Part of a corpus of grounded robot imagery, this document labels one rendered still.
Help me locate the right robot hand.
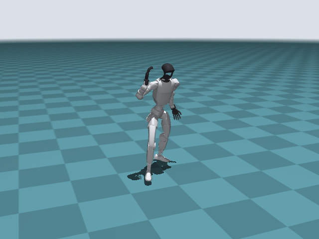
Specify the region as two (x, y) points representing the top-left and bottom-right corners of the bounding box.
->
(144, 67), (153, 86)

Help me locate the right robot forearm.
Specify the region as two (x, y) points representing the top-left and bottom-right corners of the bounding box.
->
(136, 81), (149, 96)

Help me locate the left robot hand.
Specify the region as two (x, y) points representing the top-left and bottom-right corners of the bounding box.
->
(171, 104), (181, 120)

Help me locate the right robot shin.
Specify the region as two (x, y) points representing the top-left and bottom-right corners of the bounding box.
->
(147, 144), (154, 172)

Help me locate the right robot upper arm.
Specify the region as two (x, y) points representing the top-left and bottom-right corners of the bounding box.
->
(136, 81), (158, 100)

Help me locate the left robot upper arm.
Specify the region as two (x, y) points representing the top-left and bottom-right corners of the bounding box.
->
(171, 78), (180, 98)

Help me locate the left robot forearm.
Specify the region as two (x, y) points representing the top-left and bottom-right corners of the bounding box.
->
(168, 96), (174, 109)

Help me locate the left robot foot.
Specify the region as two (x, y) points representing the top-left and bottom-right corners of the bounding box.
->
(154, 154), (170, 162)

